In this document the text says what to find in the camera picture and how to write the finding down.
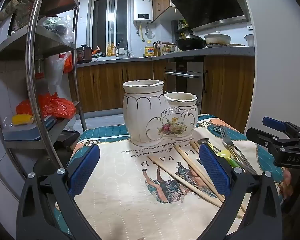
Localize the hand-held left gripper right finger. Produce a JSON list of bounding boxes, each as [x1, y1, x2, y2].
[[199, 144, 283, 240]]

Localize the built-in oven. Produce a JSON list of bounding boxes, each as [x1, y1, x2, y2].
[[164, 56, 205, 103]]

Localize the kitchen window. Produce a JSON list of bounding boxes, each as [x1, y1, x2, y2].
[[90, 0, 130, 55]]

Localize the yellow liquid bottles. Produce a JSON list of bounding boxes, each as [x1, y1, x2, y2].
[[106, 42, 117, 57]]

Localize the white plastic bag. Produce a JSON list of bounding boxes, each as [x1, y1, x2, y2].
[[44, 52, 68, 85]]

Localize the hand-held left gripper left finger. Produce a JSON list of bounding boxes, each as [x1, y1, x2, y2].
[[16, 144, 102, 240]]

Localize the crumpled orange plastic bag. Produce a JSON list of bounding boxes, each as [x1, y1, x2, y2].
[[16, 92, 77, 119]]

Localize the white box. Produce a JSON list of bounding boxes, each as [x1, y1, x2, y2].
[[0, 15, 15, 49]]

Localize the floral ceramic utensil holder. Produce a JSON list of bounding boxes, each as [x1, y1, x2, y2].
[[122, 79, 198, 147]]

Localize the black wok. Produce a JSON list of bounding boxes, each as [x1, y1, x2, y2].
[[175, 34, 207, 51]]

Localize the camouflage pattern bag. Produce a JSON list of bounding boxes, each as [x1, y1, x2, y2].
[[0, 0, 34, 30]]

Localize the white clay pot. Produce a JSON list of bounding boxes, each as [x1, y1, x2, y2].
[[204, 32, 232, 48]]

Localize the wooden kitchen base cabinet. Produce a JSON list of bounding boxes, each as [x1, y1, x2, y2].
[[69, 55, 255, 133]]

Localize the grey plastic box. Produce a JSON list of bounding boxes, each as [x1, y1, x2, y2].
[[2, 115, 57, 141]]

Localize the yellow soft object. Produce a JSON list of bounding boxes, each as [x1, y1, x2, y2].
[[12, 114, 34, 125]]

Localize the hanging red plastic bag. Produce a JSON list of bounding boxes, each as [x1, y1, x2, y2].
[[63, 52, 73, 74]]

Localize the dark box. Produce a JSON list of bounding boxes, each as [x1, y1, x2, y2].
[[52, 130, 80, 152]]

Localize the black range hood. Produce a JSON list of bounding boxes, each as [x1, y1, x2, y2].
[[168, 0, 249, 32]]

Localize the clear bag with dark contents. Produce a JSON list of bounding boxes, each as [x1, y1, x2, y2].
[[39, 16, 75, 43]]

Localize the wooden wall cabinet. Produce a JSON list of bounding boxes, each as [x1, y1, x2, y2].
[[150, 0, 188, 22]]

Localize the metal shelf rack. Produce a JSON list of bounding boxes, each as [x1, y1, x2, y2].
[[0, 0, 88, 180]]

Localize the seasoning bottles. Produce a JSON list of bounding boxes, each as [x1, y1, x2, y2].
[[161, 44, 175, 55]]

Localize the grey kitchen countertop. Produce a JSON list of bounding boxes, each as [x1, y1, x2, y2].
[[76, 46, 255, 68]]

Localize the kitchen faucet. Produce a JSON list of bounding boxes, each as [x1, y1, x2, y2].
[[117, 41, 131, 58]]

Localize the dark red pressure cooker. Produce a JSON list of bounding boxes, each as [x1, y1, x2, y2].
[[77, 44, 93, 64]]

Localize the silver fork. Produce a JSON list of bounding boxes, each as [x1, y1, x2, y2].
[[219, 125, 258, 175]]

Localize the person's right hand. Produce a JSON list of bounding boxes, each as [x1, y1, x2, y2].
[[282, 168, 294, 201]]

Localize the yellow plastic spoon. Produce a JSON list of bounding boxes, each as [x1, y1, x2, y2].
[[216, 149, 240, 168]]

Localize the printed tablecloth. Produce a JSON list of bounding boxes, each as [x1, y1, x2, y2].
[[54, 114, 285, 240]]

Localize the white water heater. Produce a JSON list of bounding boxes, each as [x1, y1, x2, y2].
[[133, 0, 153, 23]]

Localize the gold fork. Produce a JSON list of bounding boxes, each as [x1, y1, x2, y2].
[[212, 126, 250, 173]]

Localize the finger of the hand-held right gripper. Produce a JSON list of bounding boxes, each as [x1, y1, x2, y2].
[[262, 116, 300, 139], [245, 127, 300, 155]]

